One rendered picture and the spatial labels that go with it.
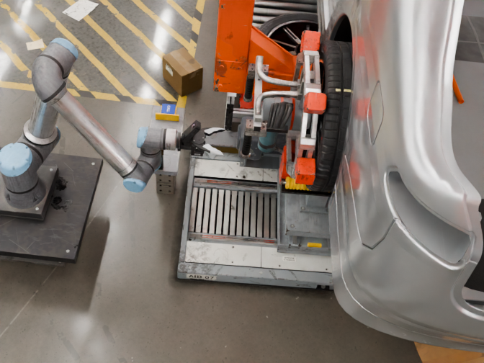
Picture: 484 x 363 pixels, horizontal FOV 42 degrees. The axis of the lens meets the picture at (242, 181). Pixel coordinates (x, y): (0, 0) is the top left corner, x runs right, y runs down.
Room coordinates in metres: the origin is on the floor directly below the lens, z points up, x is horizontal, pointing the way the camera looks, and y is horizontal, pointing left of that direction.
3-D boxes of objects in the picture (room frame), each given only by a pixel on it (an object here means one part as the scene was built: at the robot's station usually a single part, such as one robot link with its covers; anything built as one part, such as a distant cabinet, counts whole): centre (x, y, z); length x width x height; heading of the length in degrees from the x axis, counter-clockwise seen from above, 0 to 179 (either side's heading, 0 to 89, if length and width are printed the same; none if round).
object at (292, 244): (1.97, -0.39, 0.13); 0.50 x 0.36 x 0.10; 4
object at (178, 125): (2.06, 0.41, 0.44); 0.43 x 0.17 x 0.03; 4
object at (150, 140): (1.73, 0.41, 0.81); 0.12 x 0.09 x 0.10; 94
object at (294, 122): (1.95, -0.15, 0.85); 0.21 x 0.14 x 0.14; 94
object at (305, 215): (1.96, -0.39, 0.32); 0.40 x 0.30 x 0.28; 4
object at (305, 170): (1.64, -0.25, 0.85); 0.09 x 0.08 x 0.07; 4
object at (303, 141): (1.95, -0.22, 0.85); 0.54 x 0.07 x 0.54; 4
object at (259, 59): (2.04, -0.09, 1.03); 0.19 x 0.18 x 0.11; 94
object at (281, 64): (2.46, -0.20, 0.69); 0.52 x 0.17 x 0.35; 94
